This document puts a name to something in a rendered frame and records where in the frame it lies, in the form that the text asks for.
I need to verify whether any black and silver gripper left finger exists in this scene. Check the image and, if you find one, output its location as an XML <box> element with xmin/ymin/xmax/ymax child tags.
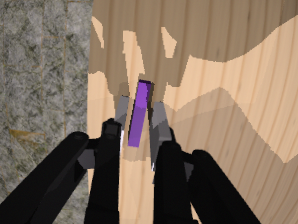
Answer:
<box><xmin>0</xmin><ymin>96</ymin><xmax>129</xmax><ymax>224</ymax></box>

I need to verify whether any purple rod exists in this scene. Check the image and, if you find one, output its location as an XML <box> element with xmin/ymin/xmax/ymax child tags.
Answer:
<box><xmin>128</xmin><ymin>79</ymin><xmax>151</xmax><ymax>148</ymax></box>

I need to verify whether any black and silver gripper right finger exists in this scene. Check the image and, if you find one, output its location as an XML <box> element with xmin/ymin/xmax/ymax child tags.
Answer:
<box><xmin>149</xmin><ymin>101</ymin><xmax>261</xmax><ymax>224</ymax></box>

